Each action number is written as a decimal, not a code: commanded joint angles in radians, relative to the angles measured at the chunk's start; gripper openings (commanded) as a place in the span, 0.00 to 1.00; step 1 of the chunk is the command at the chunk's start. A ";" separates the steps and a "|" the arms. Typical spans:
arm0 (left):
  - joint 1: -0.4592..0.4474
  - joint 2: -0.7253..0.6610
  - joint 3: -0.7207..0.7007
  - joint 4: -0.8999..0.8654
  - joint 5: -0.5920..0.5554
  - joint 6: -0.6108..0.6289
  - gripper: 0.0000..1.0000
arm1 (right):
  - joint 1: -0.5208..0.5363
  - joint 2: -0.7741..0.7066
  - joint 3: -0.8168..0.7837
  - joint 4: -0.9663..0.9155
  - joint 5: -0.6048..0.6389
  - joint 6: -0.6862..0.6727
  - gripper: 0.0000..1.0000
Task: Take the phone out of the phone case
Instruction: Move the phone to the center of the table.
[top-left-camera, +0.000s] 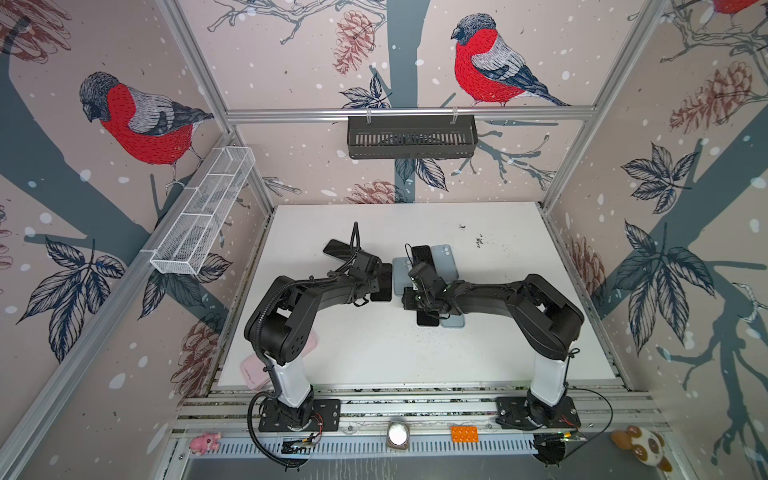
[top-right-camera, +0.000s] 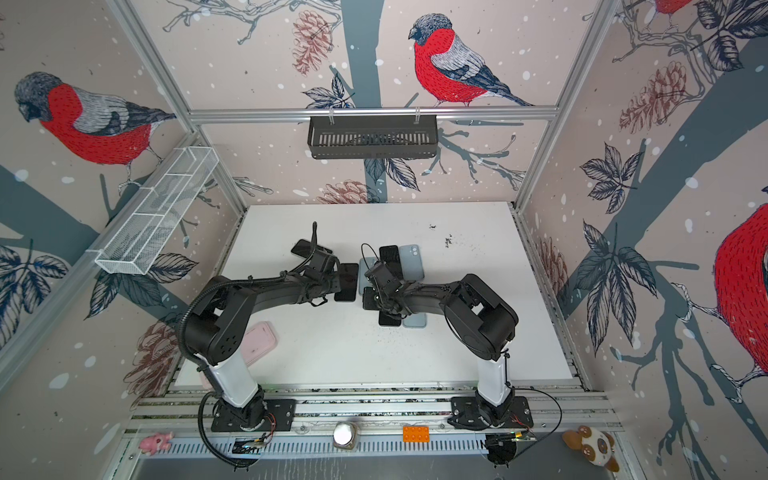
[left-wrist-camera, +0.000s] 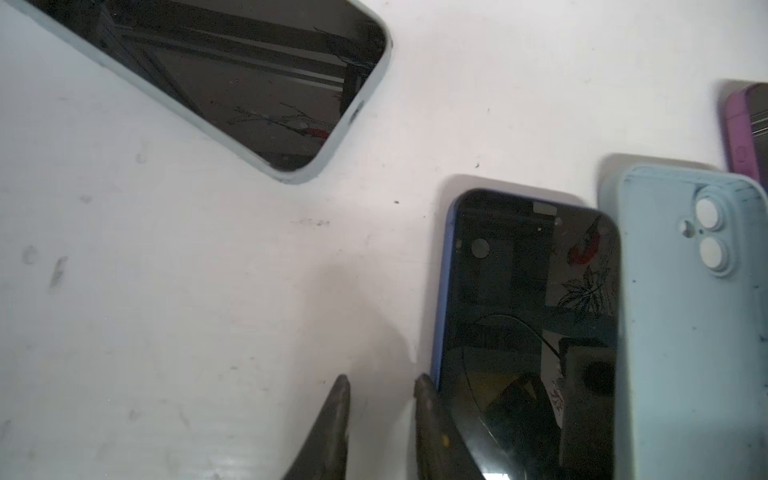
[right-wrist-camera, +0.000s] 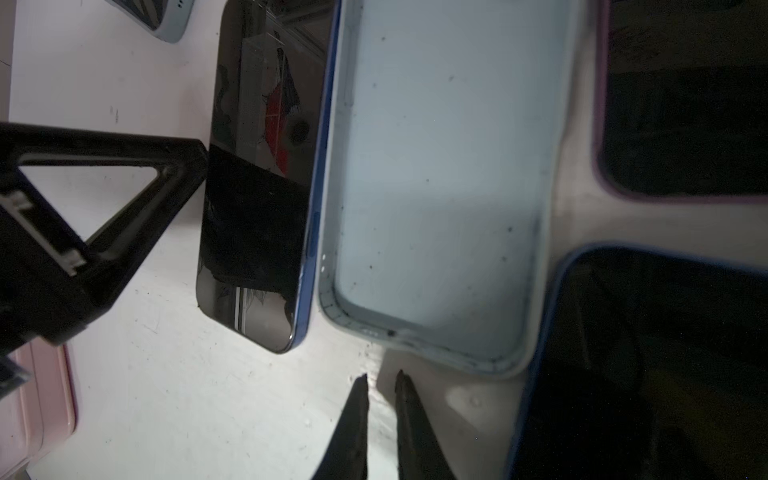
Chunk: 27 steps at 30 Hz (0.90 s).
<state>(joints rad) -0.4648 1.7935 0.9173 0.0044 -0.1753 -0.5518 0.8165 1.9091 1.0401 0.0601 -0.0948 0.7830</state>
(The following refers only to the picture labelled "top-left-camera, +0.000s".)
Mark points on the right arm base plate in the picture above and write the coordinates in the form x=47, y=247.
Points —
x=529, y=414

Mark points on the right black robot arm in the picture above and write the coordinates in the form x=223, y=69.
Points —
x=548, y=320

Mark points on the pink plush toy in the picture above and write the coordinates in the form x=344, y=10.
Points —
x=205, y=444

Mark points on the grey-blue phone case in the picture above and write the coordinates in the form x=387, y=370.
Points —
x=444, y=262

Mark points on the black phone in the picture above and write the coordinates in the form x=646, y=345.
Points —
x=421, y=254
x=384, y=284
x=340, y=250

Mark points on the brown white plush toy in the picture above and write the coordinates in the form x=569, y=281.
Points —
x=647, y=446

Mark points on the light-blue phone case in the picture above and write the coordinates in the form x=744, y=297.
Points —
x=452, y=321
x=401, y=267

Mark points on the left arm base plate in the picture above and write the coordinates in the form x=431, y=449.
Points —
x=324, y=415

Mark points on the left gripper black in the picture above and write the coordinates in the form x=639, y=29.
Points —
x=375, y=283

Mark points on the round silver button light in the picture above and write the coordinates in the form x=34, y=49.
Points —
x=398, y=435

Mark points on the pink phone case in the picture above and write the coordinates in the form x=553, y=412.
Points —
x=252, y=368

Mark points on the orange toy brick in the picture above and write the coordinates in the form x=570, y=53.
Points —
x=464, y=434

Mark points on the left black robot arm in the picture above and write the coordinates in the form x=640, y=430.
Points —
x=279, y=328

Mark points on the black wall basket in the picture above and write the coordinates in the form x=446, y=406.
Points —
x=411, y=137

